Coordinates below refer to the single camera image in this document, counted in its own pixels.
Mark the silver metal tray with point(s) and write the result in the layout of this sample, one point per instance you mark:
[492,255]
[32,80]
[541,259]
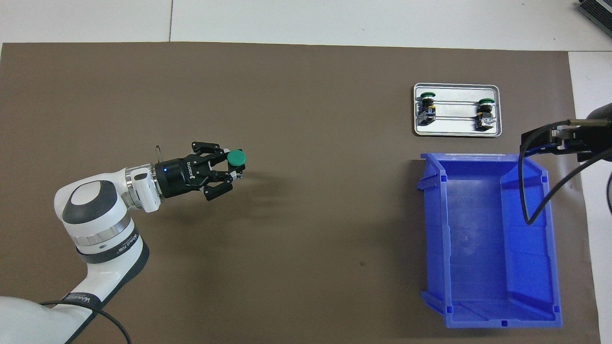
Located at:
[456,110]

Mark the green push button switch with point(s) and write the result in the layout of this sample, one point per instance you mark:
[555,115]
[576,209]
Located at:
[486,114]
[236,157]
[427,109]

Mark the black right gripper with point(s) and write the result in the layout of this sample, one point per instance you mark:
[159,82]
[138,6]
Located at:
[597,136]

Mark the grey ribbed device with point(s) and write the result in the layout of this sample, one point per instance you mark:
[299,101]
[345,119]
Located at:
[597,12]

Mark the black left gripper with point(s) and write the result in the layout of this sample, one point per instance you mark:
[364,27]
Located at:
[179,177]

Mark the blue plastic storage bin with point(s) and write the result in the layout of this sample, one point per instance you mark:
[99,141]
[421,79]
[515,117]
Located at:
[478,239]

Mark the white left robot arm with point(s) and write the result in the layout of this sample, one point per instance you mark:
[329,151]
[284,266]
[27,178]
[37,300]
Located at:
[95,229]

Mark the brown table mat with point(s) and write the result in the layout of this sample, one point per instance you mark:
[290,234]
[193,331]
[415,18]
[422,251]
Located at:
[311,215]

